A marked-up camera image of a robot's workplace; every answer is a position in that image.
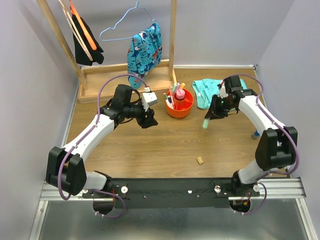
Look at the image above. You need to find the orange round divided organizer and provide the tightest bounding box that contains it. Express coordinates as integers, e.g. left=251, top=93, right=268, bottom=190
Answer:
left=164, top=89, right=194, bottom=119

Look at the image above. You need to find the small tan eraser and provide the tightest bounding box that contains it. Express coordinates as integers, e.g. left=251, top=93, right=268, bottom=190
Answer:
left=196, top=157, right=204, bottom=165

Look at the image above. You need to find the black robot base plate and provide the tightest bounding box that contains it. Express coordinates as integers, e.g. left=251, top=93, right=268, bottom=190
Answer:
left=82, top=177, right=261, bottom=210

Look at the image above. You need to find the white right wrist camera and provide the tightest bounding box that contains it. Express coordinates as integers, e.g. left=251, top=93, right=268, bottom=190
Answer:
left=217, top=80, right=228, bottom=98

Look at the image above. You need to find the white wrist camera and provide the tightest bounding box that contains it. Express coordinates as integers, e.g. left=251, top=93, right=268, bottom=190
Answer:
left=141, top=92, right=158, bottom=112
left=217, top=80, right=228, bottom=98

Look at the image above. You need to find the green grey highlighter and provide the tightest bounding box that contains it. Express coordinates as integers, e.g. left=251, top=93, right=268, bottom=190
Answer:
left=171, top=83, right=178, bottom=95

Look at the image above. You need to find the orange plastic hanger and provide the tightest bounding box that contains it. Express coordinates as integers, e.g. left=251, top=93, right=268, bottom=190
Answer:
left=69, top=0, right=97, bottom=50

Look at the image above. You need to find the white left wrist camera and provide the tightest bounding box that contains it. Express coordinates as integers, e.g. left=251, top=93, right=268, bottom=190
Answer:
left=141, top=92, right=158, bottom=112

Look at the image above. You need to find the wooden clothes rack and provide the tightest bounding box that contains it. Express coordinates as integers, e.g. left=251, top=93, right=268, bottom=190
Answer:
left=36, top=0, right=179, bottom=104

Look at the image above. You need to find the blue patterned hanging shirt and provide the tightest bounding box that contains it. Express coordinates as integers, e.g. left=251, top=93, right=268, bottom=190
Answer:
left=127, top=22, right=163, bottom=89

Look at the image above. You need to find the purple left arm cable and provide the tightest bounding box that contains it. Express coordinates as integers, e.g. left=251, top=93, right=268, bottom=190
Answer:
left=57, top=74, right=151, bottom=219

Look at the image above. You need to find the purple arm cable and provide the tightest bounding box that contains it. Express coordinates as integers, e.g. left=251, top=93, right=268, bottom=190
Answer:
left=219, top=74, right=301, bottom=217
left=57, top=74, right=151, bottom=219

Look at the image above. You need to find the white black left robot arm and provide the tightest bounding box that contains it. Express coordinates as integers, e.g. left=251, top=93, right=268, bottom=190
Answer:
left=45, top=84, right=158, bottom=198

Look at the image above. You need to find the orange pen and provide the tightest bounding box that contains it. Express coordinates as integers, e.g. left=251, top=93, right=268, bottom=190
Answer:
left=169, top=86, right=173, bottom=97

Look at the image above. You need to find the light wooden hanger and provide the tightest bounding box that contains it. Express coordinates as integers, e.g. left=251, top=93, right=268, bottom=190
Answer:
left=59, top=0, right=93, bottom=61

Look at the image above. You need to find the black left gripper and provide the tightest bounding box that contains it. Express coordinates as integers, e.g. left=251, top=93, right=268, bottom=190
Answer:
left=124, top=98, right=159, bottom=129

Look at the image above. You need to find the teal folded t-shirt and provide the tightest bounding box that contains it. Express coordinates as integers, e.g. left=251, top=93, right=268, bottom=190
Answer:
left=191, top=78, right=248, bottom=110

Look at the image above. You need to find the light blue wire hanger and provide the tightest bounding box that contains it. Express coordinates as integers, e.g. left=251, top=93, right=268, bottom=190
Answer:
left=99, top=0, right=157, bottom=42

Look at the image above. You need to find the blue capped grey bottle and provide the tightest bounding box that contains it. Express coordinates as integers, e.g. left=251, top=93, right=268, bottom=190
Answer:
left=251, top=131, right=260, bottom=139

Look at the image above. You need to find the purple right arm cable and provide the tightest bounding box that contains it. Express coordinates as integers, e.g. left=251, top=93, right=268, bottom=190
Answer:
left=219, top=74, right=301, bottom=217

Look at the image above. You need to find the white marker green cap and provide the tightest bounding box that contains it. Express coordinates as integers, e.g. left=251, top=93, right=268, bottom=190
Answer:
left=163, top=93, right=169, bottom=101

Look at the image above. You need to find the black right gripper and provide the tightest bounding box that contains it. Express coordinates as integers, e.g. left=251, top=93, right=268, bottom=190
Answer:
left=204, top=94, right=235, bottom=120

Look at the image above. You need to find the small green bottle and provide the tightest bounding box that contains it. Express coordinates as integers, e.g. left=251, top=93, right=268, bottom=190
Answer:
left=202, top=118, right=210, bottom=129

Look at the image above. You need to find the black hanging garment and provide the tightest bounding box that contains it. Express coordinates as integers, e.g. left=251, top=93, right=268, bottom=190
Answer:
left=71, top=14, right=105, bottom=67

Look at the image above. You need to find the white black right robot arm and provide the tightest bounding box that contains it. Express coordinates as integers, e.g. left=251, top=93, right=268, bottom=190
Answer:
left=202, top=75, right=300, bottom=196

